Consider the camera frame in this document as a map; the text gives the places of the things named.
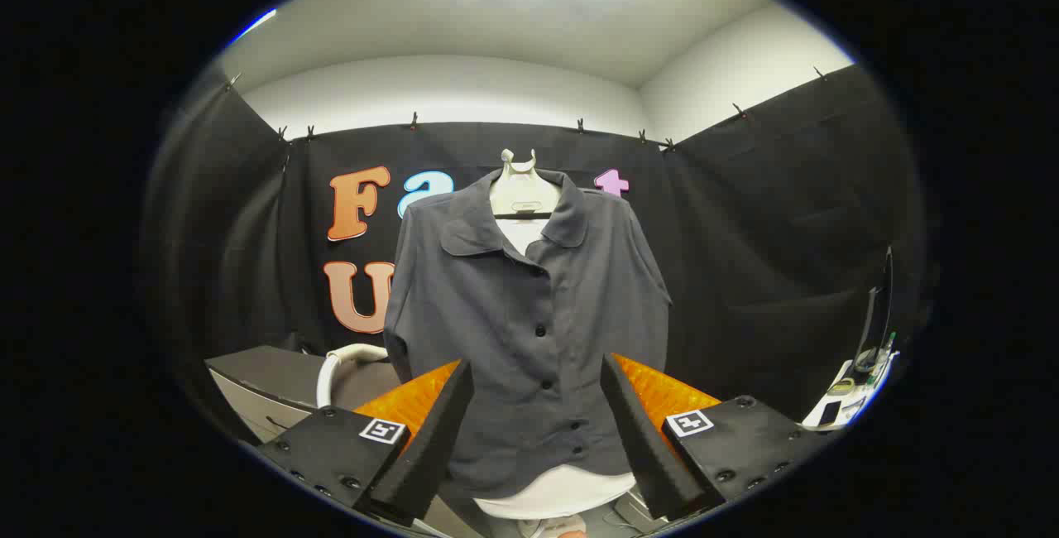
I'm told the black monitor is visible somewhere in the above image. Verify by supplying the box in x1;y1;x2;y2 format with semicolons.
856;247;894;373

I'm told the white side table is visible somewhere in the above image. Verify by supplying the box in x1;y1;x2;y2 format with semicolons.
803;348;900;431

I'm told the black backdrop cloth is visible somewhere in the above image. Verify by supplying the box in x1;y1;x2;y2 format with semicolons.
145;62;927;448

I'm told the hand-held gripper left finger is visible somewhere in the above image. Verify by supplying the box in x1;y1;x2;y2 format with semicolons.
256;358;475;526

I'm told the grey drawer cabinet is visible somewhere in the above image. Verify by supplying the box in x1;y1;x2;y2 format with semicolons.
205;345;406;445

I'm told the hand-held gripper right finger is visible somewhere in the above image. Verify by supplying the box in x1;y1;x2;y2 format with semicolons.
600;353;836;522

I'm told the dark grey button shirt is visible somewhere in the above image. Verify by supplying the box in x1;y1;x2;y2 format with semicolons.
382;167;673;499

